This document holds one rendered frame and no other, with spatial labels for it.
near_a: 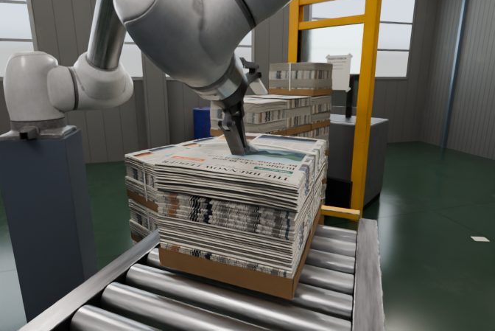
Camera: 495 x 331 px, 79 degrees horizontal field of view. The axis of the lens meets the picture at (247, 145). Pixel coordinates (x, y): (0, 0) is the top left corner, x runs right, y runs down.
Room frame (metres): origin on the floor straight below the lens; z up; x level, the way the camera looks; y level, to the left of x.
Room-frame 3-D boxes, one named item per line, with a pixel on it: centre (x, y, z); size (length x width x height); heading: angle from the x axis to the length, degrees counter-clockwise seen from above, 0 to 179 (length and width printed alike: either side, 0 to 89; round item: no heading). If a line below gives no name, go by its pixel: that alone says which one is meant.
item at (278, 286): (0.58, 0.02, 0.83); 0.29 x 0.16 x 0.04; 69
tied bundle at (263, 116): (1.82, 0.00, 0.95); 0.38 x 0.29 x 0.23; 49
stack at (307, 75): (2.27, -0.39, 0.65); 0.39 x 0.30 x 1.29; 49
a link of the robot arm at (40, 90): (1.02, 0.70, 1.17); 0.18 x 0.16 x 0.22; 134
